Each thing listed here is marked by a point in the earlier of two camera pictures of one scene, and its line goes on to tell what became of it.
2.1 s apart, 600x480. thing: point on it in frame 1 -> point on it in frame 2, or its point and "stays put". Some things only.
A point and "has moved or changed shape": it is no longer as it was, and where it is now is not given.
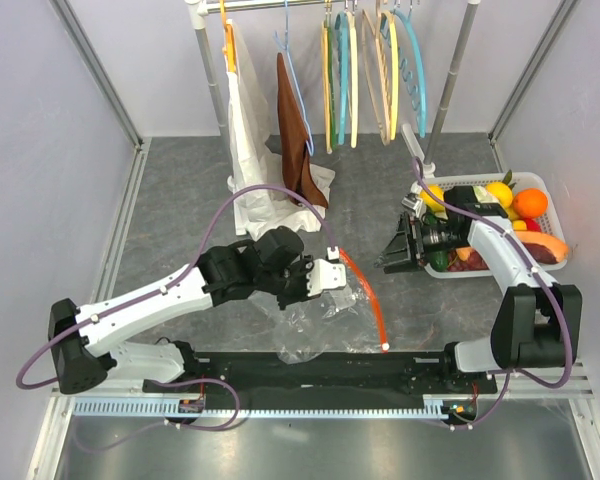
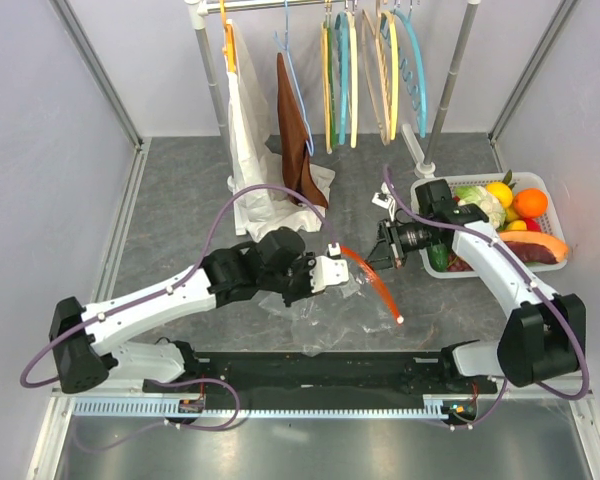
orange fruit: (530, 203) stays put
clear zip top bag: (343, 320) has moved or changed shape
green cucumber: (439, 260) stays put
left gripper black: (302, 266) stays put
